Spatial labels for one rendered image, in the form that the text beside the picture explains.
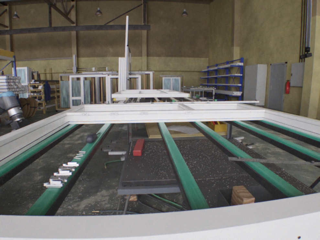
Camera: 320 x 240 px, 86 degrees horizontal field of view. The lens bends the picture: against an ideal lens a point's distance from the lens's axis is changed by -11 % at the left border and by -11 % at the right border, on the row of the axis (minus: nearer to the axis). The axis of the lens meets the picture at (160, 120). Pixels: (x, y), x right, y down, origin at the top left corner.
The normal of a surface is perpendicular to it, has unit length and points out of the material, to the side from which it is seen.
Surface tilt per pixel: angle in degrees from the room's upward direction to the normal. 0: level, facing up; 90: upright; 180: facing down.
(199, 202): 0
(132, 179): 0
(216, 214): 0
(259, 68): 90
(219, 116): 90
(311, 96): 90
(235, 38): 90
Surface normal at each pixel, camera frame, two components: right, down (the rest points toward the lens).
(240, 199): -1.00, 0.02
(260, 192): 0.08, 0.19
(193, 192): 0.00, -0.98
